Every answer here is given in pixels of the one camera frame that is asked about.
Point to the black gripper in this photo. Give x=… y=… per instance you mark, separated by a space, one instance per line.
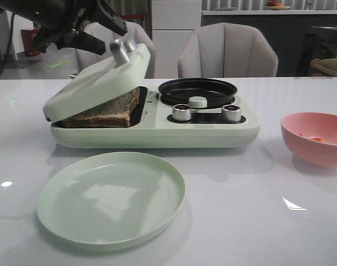
x=55 y=17

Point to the shrimp pieces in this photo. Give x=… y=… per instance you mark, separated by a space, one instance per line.
x=312 y=137

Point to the pink bowl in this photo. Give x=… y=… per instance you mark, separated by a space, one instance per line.
x=322 y=154

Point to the green breakfast maker base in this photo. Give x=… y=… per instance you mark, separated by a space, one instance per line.
x=157 y=129

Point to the left beige chair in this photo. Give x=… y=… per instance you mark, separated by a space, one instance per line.
x=85 y=58

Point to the beige chair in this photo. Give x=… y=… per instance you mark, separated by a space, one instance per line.
x=227 y=50
x=85 y=58

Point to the red bin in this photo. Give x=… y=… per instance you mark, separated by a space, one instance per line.
x=27 y=39

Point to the white refrigerator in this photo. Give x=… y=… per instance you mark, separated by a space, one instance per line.
x=172 y=23

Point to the black round frying pan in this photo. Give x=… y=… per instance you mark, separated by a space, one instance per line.
x=216 y=92

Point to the left silver knob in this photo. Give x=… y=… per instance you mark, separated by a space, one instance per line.
x=181 y=112

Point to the silver knob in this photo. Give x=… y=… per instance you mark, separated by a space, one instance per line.
x=231 y=113
x=181 y=112

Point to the right beige chair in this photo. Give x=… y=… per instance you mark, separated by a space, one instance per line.
x=227 y=50

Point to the right silver knob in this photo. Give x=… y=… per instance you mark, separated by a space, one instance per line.
x=231 y=113

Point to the light green plate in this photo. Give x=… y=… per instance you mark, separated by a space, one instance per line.
x=111 y=201

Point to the fruit plate on counter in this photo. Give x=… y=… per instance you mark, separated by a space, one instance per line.
x=276 y=6

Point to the dark counter cabinet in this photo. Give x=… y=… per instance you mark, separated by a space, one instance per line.
x=284 y=30

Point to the dark appliance at right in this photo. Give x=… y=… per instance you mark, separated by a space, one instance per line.
x=318 y=43

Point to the beige cushion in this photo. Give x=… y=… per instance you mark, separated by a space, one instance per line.
x=327 y=67

